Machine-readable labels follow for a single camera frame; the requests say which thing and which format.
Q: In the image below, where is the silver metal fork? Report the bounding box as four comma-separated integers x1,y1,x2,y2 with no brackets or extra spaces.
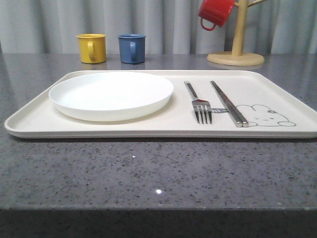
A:
184,81,212,125

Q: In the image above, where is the white round plate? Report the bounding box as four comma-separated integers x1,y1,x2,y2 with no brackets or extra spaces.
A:
49,71,174,121

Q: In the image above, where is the blue enamel mug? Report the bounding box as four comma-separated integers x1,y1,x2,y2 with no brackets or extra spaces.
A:
118,34,146,64

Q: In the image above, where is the grey pleated curtain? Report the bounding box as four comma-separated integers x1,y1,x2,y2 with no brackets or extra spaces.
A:
0,0,317,54

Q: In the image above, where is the yellow enamel mug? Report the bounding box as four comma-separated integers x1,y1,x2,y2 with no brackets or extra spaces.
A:
76,33,106,64

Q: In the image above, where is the wooden mug tree stand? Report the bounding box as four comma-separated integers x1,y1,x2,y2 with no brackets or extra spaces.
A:
207,0,264,66

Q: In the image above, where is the cream rabbit serving tray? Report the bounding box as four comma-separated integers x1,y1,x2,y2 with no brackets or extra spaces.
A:
4,70,317,138

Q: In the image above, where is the red enamel mug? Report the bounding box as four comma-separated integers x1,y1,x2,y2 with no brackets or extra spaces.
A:
199,0,235,31

